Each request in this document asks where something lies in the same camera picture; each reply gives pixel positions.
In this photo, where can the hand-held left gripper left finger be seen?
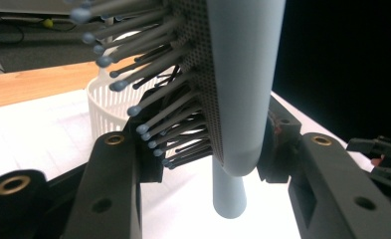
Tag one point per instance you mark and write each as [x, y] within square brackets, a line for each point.
[113, 192]

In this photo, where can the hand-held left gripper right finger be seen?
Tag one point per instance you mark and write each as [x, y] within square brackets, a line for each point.
[335, 192]

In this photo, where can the white plastic basket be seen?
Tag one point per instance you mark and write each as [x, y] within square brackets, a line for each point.
[105, 106]

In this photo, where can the light blue hairbrush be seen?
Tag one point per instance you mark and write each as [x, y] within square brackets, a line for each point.
[246, 83]

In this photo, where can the white table sheet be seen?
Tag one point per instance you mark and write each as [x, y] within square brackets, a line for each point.
[34, 139]

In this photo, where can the small yellow ball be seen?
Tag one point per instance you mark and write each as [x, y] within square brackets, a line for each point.
[47, 23]

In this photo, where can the white metal table frame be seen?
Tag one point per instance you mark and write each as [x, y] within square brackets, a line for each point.
[17, 6]

